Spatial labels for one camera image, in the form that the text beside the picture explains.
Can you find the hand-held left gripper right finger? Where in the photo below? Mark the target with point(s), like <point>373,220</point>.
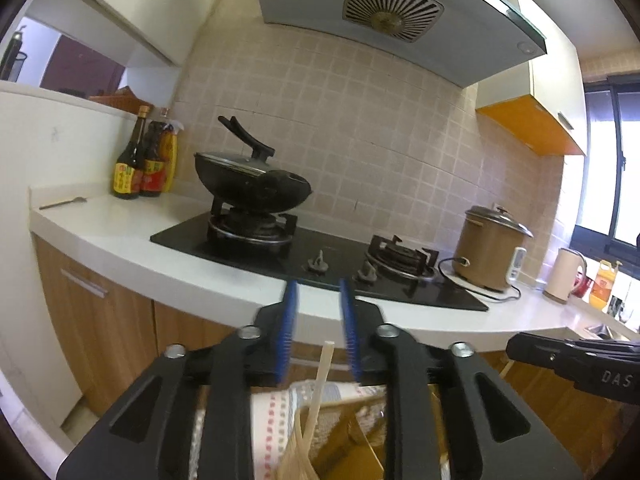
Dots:
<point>350,330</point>

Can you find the dark framed window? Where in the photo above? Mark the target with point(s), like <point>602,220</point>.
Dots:
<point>600,160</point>

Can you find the orange liquid bottle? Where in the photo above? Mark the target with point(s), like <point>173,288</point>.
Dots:
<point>602,287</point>

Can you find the black burner grate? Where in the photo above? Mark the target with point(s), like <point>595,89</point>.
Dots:
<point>400,257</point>
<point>250,232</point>

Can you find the grey stove knob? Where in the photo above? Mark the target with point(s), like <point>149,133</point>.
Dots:
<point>366,274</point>
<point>318,261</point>

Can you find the wooden base cabinet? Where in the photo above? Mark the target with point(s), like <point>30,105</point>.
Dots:
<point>100,330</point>

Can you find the brown wicker basket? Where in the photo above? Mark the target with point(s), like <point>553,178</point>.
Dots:
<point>117,101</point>

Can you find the grey range hood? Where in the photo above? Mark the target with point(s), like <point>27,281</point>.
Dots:
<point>310,5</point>

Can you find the glass wok lid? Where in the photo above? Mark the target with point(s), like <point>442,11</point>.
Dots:
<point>225,162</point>

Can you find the red label sauce bottle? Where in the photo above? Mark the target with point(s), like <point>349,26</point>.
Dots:
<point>152,175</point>

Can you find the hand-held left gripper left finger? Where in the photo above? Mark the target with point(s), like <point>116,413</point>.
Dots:
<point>290,330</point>

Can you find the wooden chopstick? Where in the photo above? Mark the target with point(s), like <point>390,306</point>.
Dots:
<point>507,370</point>
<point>303,440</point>
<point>322,375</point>

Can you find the orange bottomed wall cabinet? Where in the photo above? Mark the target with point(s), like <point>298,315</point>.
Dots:
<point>550,85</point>

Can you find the white overhead cabinet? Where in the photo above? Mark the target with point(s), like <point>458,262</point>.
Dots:
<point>150,0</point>

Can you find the dark soy sauce bottle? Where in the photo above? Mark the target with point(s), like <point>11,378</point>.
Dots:
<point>127,175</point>

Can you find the black cooking utensil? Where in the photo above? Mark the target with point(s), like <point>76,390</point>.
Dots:
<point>245,135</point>

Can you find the tan plastic utensil basket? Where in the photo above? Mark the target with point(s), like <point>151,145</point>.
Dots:
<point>345,440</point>

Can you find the brown rice cooker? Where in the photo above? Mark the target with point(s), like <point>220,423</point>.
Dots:
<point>487,255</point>

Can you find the yellow plastic bottle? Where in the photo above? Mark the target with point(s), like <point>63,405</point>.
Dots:
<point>170,160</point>

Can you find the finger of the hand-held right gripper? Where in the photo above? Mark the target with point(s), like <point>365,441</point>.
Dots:
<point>540,355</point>

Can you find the black glass gas stove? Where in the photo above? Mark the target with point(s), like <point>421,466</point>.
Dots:
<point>185,237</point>

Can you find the steel sink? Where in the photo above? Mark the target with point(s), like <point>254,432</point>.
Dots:
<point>607,332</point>

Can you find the black wok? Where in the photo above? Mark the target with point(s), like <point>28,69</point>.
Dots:
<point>260,192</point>

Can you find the striped woven cloth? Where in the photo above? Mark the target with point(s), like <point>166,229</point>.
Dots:
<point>267,425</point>

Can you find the cream electric kettle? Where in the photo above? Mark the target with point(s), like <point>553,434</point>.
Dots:
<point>562,277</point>

